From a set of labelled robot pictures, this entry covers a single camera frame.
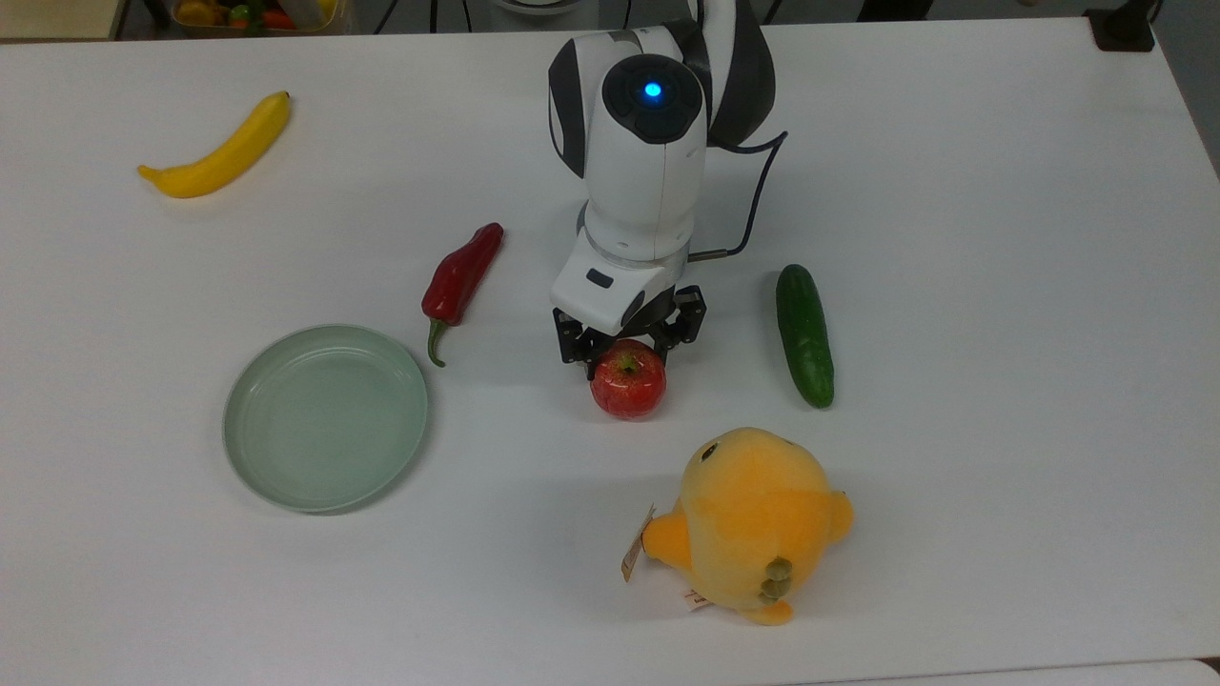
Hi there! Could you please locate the yellow banana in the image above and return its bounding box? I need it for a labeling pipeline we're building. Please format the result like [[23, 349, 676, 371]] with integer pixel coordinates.
[[137, 91, 292, 200]]

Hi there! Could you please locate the dark gripper cable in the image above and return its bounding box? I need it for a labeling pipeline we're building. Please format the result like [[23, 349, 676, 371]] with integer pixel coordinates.
[[688, 131, 788, 263]]

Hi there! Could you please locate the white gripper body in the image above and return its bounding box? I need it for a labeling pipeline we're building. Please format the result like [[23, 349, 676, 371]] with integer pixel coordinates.
[[551, 231, 690, 337]]

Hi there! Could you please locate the green cucumber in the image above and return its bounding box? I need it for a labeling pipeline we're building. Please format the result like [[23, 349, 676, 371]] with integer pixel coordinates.
[[775, 264, 836, 410]]

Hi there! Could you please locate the pale green plastic plate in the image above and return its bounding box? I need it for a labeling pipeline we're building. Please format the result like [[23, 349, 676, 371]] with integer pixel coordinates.
[[222, 324, 430, 515]]

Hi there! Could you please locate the clear bin of toy food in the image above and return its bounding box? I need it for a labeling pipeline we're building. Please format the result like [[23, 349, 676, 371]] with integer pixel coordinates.
[[170, 0, 349, 37]]

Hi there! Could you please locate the black table clamp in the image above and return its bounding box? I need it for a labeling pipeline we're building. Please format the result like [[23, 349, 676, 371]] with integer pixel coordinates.
[[1087, 0, 1157, 52]]

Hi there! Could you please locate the red apple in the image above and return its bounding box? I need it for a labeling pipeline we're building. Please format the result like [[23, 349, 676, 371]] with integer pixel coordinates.
[[590, 339, 668, 421]]

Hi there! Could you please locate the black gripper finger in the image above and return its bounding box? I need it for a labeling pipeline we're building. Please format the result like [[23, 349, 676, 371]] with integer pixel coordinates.
[[554, 310, 619, 381], [652, 284, 708, 353]]

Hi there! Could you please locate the red chili pepper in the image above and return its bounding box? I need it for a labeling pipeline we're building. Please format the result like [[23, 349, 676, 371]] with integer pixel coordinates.
[[421, 222, 505, 369]]

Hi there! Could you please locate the orange plush dinosaur toy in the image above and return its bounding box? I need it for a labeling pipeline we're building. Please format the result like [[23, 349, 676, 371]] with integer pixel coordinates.
[[620, 427, 855, 627]]

